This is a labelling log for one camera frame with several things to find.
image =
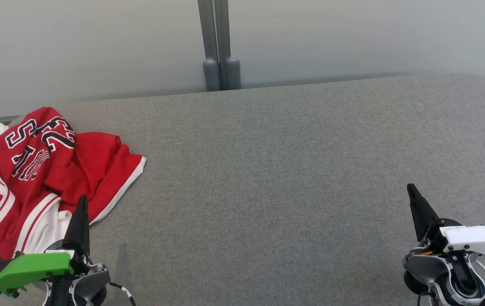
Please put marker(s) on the grey metal partition post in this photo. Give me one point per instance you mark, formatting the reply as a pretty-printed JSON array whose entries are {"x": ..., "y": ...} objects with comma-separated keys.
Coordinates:
[
  {"x": 230, "y": 72},
  {"x": 208, "y": 42}
]

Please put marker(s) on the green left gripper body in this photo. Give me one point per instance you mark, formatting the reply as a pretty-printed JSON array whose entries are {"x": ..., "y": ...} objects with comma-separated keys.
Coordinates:
[{"x": 34, "y": 267}]

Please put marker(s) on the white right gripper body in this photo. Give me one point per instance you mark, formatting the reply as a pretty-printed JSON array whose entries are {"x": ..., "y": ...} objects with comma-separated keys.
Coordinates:
[{"x": 476, "y": 240}]

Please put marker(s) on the grey fabric sofa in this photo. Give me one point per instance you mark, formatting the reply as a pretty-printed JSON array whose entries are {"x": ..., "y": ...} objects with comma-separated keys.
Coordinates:
[{"x": 268, "y": 170}]

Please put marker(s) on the red shorts white trim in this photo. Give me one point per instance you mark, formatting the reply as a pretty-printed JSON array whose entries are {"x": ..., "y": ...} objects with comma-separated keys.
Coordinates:
[{"x": 106, "y": 170}]

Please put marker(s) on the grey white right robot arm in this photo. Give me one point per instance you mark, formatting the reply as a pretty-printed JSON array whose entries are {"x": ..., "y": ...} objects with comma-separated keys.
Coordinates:
[{"x": 450, "y": 276}]

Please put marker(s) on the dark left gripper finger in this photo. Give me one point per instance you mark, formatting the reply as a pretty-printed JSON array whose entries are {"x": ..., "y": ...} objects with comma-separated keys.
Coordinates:
[{"x": 81, "y": 225}]

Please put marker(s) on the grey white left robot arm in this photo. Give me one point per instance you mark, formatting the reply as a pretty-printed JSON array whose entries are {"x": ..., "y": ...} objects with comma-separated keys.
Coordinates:
[{"x": 91, "y": 284}]

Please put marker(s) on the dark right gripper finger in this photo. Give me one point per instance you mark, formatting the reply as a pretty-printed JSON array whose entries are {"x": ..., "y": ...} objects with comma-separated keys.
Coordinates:
[{"x": 421, "y": 212}]

